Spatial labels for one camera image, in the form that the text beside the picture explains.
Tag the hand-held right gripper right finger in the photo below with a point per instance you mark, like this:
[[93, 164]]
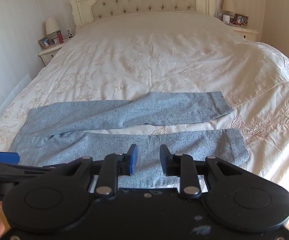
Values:
[[162, 155]]

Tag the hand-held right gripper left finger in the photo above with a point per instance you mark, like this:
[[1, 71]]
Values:
[[133, 159]]

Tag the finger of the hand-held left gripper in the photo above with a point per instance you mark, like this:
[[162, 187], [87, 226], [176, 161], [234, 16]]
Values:
[[6, 158], [34, 168]]

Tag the grey speckled pants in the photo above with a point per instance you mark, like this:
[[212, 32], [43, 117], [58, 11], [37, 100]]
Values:
[[184, 110]]

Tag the cream embroidered bedspread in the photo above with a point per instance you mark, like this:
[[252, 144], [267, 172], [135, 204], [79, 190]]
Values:
[[159, 55]]

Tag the cream nightstand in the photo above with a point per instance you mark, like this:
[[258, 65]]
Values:
[[247, 33], [50, 53]]

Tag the small table clock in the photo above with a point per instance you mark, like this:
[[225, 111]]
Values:
[[53, 40]]

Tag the cream shade table lamp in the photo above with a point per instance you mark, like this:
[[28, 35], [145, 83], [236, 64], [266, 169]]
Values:
[[52, 26], [228, 3]]

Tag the white cylinder speaker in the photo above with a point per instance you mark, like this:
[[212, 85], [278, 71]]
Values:
[[226, 19]]

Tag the wooden picture frame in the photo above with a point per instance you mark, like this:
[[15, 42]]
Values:
[[44, 42], [241, 19]]

